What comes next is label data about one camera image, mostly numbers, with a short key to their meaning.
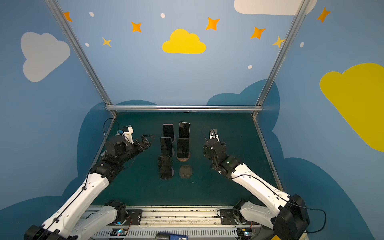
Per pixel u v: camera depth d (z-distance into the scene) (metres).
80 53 0.84
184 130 0.97
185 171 0.91
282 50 0.85
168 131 0.95
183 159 0.96
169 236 0.66
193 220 0.74
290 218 0.39
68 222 0.40
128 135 0.68
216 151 0.58
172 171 0.86
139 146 0.66
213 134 0.66
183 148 0.88
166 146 1.05
